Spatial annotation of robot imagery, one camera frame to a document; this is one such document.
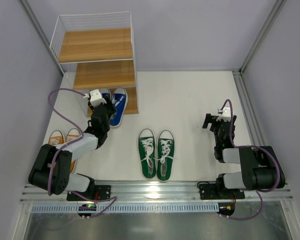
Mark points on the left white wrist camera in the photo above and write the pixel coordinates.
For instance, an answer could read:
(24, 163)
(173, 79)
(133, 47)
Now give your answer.
(95, 98)

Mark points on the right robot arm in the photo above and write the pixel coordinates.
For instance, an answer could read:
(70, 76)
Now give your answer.
(259, 166)

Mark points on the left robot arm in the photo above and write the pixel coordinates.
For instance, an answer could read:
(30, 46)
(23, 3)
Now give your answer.
(51, 170)

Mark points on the green sneaker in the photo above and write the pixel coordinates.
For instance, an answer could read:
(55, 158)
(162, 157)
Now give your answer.
(146, 148)
(165, 155)

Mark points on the right aluminium frame rail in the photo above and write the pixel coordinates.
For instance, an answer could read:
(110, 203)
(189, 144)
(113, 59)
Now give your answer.
(250, 116)

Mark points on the right orange sneaker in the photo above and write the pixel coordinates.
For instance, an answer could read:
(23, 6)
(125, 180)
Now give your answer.
(73, 134)

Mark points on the orange sneaker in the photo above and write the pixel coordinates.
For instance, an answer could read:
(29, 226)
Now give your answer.
(56, 138)
(73, 134)

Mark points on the white wire wooden shoe shelf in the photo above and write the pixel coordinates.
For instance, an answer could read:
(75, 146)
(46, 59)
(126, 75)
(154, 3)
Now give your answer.
(97, 51)

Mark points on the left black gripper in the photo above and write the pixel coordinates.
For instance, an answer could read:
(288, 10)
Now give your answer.
(106, 106)

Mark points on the aluminium frame post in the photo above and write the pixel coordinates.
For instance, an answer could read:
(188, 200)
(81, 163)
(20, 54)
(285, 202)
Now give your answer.
(37, 27)
(267, 25)

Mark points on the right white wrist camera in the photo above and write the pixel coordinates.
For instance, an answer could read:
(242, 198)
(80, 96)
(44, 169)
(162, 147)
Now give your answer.
(225, 114)

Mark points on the left green sneaker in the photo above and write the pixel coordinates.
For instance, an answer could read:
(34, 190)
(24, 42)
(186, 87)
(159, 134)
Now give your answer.
(146, 148)

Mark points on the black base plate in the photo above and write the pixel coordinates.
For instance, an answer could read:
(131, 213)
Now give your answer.
(213, 191)
(96, 193)

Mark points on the right green sneaker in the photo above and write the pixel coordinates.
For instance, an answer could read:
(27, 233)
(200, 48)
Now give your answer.
(165, 155)

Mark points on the aluminium front rail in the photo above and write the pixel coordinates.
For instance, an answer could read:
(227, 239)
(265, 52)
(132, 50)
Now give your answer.
(126, 191)

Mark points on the right aluminium frame post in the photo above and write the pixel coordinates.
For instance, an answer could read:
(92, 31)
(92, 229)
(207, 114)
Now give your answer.
(267, 25)

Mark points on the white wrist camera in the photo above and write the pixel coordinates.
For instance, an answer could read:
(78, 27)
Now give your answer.
(95, 98)
(225, 114)

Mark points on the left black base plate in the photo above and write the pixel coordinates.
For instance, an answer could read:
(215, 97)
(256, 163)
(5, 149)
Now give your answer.
(96, 193)

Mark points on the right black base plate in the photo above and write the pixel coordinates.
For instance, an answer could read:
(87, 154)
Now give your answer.
(213, 191)

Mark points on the grey slotted cable duct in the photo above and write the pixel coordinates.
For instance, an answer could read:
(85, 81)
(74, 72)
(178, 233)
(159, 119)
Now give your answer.
(126, 208)

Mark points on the blue sneaker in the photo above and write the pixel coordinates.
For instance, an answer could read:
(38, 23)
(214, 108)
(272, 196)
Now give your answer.
(119, 101)
(106, 94)

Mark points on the left orange sneaker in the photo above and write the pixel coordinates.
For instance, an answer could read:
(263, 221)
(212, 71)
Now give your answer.
(56, 138)

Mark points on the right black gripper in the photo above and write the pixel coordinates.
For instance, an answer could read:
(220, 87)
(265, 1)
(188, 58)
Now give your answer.
(215, 122)

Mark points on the left aluminium frame post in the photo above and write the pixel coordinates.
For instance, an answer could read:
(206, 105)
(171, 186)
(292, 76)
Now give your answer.
(37, 27)

